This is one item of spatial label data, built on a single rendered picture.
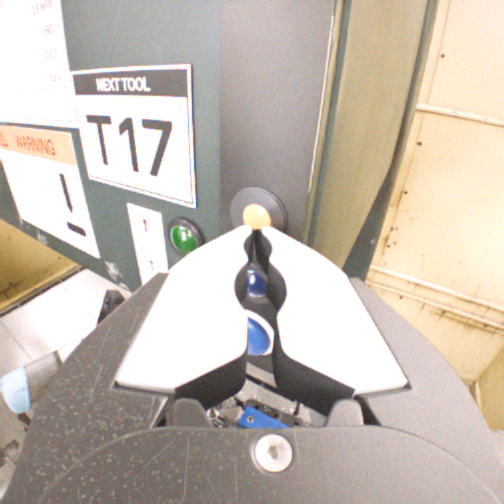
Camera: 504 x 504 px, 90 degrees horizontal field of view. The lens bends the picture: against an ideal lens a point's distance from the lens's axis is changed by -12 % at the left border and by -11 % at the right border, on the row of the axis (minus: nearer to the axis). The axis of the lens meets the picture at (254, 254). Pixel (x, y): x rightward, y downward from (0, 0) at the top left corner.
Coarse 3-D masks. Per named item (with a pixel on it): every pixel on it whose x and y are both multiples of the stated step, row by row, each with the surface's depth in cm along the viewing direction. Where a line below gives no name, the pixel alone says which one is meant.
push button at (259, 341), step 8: (248, 320) 17; (248, 328) 17; (256, 328) 17; (264, 328) 17; (248, 336) 17; (256, 336) 17; (264, 336) 17; (248, 344) 17; (256, 344) 17; (264, 344) 17; (248, 352) 18; (256, 352) 18; (264, 352) 17
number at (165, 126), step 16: (112, 112) 15; (128, 112) 15; (144, 112) 14; (160, 112) 14; (176, 112) 13; (128, 128) 15; (144, 128) 15; (160, 128) 14; (176, 128) 14; (128, 144) 16; (144, 144) 15; (160, 144) 15; (176, 144) 14; (128, 160) 16; (144, 160) 16; (160, 160) 15; (176, 160) 15; (128, 176) 17; (144, 176) 16; (160, 176) 16; (176, 176) 15
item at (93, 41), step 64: (64, 0) 13; (128, 0) 12; (192, 0) 10; (256, 0) 9; (384, 0) 12; (128, 64) 13; (192, 64) 12; (384, 64) 16; (64, 128) 18; (320, 128) 11; (384, 128) 27; (0, 192) 30; (128, 192) 18; (320, 192) 13; (128, 256) 21
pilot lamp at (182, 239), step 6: (174, 228) 17; (180, 228) 16; (186, 228) 16; (174, 234) 17; (180, 234) 16; (186, 234) 16; (174, 240) 17; (180, 240) 16; (186, 240) 16; (192, 240) 16; (174, 246) 17; (180, 246) 17; (186, 246) 17; (192, 246) 16; (180, 252) 17; (186, 252) 17
